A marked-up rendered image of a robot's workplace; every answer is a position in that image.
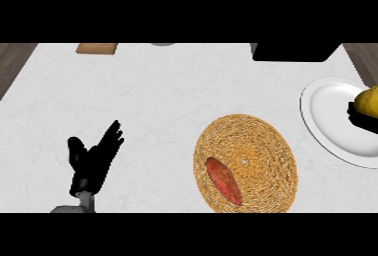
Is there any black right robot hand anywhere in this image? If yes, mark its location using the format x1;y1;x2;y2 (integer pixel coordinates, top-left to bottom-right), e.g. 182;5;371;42
346;101;378;135

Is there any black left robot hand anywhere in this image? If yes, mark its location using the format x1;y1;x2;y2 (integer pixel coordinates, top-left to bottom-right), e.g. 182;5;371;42
67;119;126;198

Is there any yellow lemon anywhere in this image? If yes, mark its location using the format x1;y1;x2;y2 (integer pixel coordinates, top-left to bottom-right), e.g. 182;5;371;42
353;85;378;120

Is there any white plate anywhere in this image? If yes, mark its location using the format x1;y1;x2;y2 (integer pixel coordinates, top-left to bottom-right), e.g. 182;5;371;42
298;76;378;170

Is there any woven straw placemat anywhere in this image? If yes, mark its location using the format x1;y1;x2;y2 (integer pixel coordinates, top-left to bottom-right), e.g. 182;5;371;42
192;113;300;214

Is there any black appliance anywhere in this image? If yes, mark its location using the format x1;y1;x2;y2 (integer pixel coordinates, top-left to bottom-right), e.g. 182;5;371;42
251;43;343;63

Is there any red sweet potato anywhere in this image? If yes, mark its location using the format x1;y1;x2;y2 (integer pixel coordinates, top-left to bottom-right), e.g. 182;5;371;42
204;156;245;207

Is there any brown wooden block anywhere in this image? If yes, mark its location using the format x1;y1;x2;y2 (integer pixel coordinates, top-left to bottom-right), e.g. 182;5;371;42
74;43;120;56

